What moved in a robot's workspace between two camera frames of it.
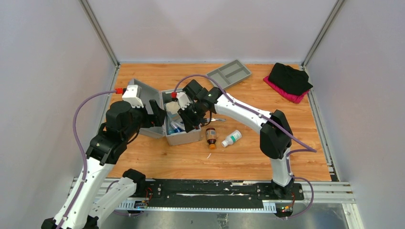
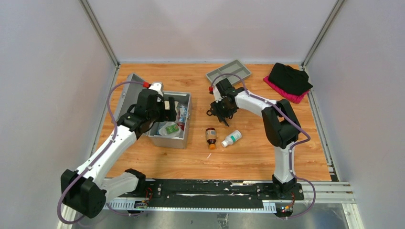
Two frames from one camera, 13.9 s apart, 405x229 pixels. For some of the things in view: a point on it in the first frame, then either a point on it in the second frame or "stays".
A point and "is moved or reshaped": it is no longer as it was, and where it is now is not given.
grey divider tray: x=230 y=74 stays
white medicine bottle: x=231 y=139 stays
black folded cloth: x=289 y=79 stays
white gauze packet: x=172 y=107 is moved or reshaped
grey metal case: x=173 y=130 is moved or reshaped
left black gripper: x=157 y=119 to x=167 y=115
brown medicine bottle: x=211 y=137 stays
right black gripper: x=189 y=124 to x=220 y=114
